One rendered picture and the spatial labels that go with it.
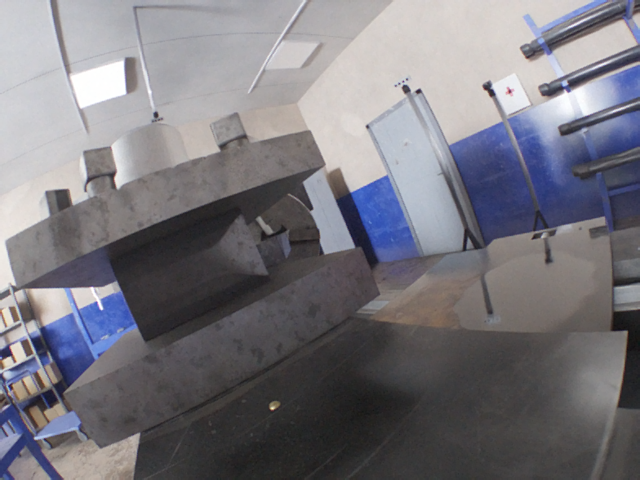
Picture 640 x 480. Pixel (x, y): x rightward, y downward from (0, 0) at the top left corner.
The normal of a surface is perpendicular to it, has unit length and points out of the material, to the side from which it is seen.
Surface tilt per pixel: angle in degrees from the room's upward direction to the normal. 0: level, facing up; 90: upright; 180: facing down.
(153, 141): 90
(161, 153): 90
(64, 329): 90
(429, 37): 90
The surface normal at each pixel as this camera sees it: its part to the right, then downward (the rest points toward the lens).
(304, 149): 0.48, -0.15
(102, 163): 0.75, -0.29
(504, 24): -0.77, 0.36
